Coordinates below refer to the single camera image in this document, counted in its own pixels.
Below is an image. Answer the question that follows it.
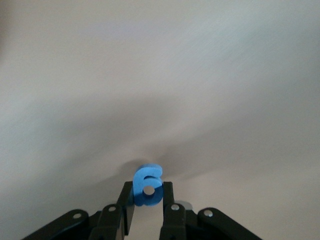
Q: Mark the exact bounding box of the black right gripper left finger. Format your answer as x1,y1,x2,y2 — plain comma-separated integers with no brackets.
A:
19,181,137,240

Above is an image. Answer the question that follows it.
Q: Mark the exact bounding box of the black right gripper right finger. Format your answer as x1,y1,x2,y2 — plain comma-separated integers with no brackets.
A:
159,181,263,240

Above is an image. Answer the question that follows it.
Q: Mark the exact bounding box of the blue lowercase letter g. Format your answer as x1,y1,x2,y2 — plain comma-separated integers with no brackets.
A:
132,164,164,208

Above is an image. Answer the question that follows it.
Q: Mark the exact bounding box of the brown table cover mat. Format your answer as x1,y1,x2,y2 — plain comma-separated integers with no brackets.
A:
0,0,320,240

